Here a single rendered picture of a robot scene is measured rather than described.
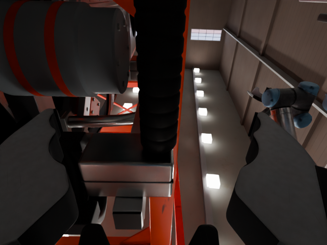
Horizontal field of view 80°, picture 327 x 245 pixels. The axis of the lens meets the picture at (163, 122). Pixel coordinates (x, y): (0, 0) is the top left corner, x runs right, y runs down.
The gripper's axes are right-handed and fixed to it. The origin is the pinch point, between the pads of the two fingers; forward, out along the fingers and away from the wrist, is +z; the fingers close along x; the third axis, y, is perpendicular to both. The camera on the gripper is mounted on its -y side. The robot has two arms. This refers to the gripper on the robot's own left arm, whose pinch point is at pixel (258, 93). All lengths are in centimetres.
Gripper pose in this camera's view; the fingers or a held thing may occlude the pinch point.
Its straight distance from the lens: 129.3
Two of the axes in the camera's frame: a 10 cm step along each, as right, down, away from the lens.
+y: 1.6, -8.4, -5.2
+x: -9.8, -0.5, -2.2
